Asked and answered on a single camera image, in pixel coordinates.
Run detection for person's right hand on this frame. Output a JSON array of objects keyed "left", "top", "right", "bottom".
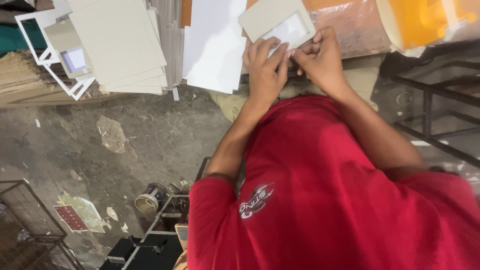
[{"left": 291, "top": 26, "right": 352, "bottom": 101}]

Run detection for person's left hand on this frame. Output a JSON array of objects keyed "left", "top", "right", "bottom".
[{"left": 242, "top": 36, "right": 292, "bottom": 108}]

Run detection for grey cardboard window frame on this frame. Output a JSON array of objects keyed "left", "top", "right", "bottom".
[{"left": 238, "top": 0, "right": 317, "bottom": 52}]

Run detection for stack of white sheets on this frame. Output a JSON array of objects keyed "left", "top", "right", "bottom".
[{"left": 182, "top": 0, "right": 248, "bottom": 95}]

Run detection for upright stack of grey boards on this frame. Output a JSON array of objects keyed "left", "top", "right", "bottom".
[{"left": 147, "top": 0, "right": 185, "bottom": 91}]

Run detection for black metal rack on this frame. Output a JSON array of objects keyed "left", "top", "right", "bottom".
[{"left": 389, "top": 39, "right": 480, "bottom": 170}]

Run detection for orange plastic-wrapped sheet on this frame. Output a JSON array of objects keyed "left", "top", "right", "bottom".
[{"left": 375, "top": 0, "right": 480, "bottom": 58}]

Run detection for red shirt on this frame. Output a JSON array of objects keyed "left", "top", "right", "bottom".
[{"left": 186, "top": 94, "right": 480, "bottom": 270}]

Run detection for stack of grey cardboard sheets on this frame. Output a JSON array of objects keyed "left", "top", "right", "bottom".
[{"left": 68, "top": 0, "right": 169, "bottom": 95}]

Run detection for paint can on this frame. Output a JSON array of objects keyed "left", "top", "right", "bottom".
[{"left": 134, "top": 182, "right": 168, "bottom": 215}]

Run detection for white rectangular frames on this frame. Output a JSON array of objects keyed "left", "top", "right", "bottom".
[{"left": 14, "top": 8, "right": 97, "bottom": 101}]

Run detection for red patterned paper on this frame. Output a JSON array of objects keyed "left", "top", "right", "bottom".
[{"left": 53, "top": 204, "right": 89, "bottom": 233}]

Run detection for stack of brown wooden boards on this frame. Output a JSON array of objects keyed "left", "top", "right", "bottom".
[{"left": 0, "top": 50, "right": 124, "bottom": 109}]

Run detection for black machine with metal frame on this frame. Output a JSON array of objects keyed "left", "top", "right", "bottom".
[{"left": 98, "top": 157, "right": 211, "bottom": 270}]

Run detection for small grey window frame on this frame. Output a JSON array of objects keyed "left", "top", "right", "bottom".
[{"left": 43, "top": 18, "right": 93, "bottom": 80}]

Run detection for wire mesh cage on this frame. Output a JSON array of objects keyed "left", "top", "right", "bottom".
[{"left": 0, "top": 180, "right": 85, "bottom": 270}]

